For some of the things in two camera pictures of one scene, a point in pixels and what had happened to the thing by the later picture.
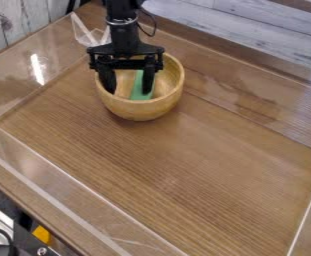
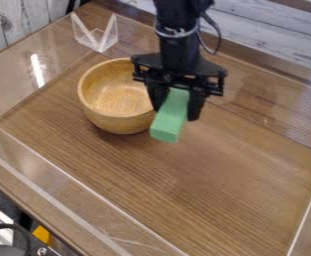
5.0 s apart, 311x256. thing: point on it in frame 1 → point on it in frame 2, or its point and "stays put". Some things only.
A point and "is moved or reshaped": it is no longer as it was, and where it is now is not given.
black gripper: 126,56 → 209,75
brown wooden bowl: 169,84 is moved or reshaped
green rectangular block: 137,93 → 169,122
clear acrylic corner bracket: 89,38 stays put
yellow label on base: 42,234 stays put
